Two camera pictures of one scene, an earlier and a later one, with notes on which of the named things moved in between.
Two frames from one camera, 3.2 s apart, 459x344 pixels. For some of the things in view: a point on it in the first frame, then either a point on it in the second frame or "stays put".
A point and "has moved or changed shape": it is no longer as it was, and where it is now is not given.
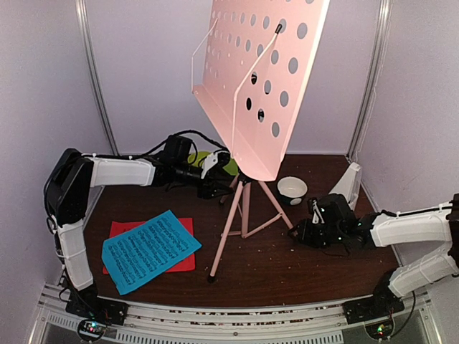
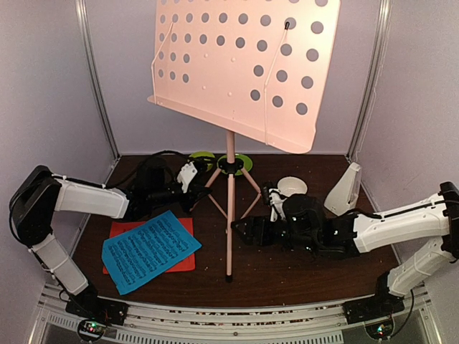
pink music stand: (251, 76) has moved or changed shape
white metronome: (348, 185) stays put
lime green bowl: (193, 159) stays put
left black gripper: (208, 190) to (193, 190)
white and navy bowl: (292, 190) stays put
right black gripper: (303, 235) to (254, 223)
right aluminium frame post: (381, 40) stays put
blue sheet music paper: (137, 254) stays put
